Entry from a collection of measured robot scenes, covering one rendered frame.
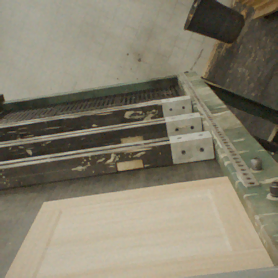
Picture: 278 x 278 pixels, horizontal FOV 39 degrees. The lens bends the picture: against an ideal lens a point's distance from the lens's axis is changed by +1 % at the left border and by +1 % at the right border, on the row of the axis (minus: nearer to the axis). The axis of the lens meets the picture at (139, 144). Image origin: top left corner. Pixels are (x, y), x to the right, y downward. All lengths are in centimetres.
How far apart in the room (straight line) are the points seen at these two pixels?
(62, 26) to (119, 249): 553
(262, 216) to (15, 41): 574
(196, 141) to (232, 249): 48
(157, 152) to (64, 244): 44
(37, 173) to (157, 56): 503
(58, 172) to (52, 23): 510
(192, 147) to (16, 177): 54
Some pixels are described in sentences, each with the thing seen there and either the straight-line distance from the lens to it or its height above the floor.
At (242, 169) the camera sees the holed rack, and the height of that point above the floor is 88.
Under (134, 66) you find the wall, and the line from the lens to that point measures 609.
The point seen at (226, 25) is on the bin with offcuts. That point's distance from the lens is 520.
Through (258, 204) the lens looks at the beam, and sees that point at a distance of 83.
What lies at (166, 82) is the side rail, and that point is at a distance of 238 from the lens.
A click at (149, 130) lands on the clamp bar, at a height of 107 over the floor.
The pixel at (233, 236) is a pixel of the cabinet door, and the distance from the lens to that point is 78.
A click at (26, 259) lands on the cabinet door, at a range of 85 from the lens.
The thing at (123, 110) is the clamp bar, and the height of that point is 117.
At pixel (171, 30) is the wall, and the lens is 618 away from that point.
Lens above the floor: 124
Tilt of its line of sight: 7 degrees down
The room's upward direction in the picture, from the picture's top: 69 degrees counter-clockwise
